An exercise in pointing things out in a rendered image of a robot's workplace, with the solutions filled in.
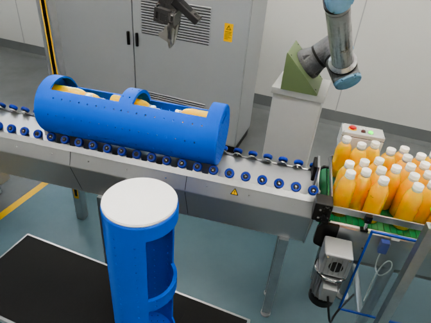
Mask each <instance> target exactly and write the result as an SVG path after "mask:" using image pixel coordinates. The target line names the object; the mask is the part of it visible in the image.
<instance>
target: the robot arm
mask: <svg viewBox="0 0 431 323"><path fill-rule="evenodd" d="M353 2H354V0H323V8H324V10H325V17H326V26H327V32H328V35H327V36H326V37H325V38H323V39H321V40H320V41H319V42H317V43H316V44H314V45H313V46H312V47H308V48H306V49H302V50H300V51H298V53H297V55H298V60H299V61H300V63H301V66H302V67H303V69H304V70H305V72H306V73H307V74H308V75H309V76H310V77H311V78H316V77H318V76H319V74H320V73H321V71H322V70H323V69H324V68H325V67H326V68H327V70H328V73H329V75H330V77H331V80H332V83H333V85H334V87H335V88H336V89H338V90H345V89H347V88H351V87H353V86H354V85H356V84H357V83H358V82H359V81H360V80H361V78H362V76H361V73H360V71H359V68H358V65H357V56H356V54H355V53H354V52H353V49H354V47H353V37H352V21H351V4H353ZM182 14H184V16H186V18H188V20H190V21H191V22H192V23H193V24H194V25H196V24H197V23H198V22H199V21H200V20H201V19H202V17H201V16H200V15H199V14H198V13H197V12H196V11H195V10H194V9H193V8H192V7H191V6H190V5H189V4H188V3H187V2H185V1H184V0H159V1H158V2H157V4H156V6H155V8H154V17H153V21H155V22H158V23H159V24H166V26H165V27H164V29H163V30H162V31H160V32H159V33H158V36H159V37H160V38H162V39H163V40H165V41H166V42H167V43H168V46H169V48H172V46H173V45H174V43H175V41H176V37H177V34H178V31H179V28H180V22H181V17H182Z"/></svg>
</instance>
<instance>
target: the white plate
mask: <svg viewBox="0 0 431 323"><path fill-rule="evenodd" d="M177 205H178V196H177V194H176V192H175V191H174V189H173V188H172V187H171V186H169V185H168V184H167V183H164V182H163V181H160V180H157V179H153V178H132V179H127V180H124V181H121V182H119V183H117V184H115V185H114V186H111V187H110V188H109V189H108V190H107V191H106V192H105V193H104V195H103V197H102V199H101V210H102V212H103V214H104V216H105V217H106V218H107V219H108V220H110V221H112V222H113V223H115V224H118V225H120V226H125V227H129V228H144V227H148V226H153V225H155V224H158V223H161V222H163V221H164V220H166V219H168V218H169V217H170V216H171V215H172V214H173V213H174V211H175V209H176V207H177Z"/></svg>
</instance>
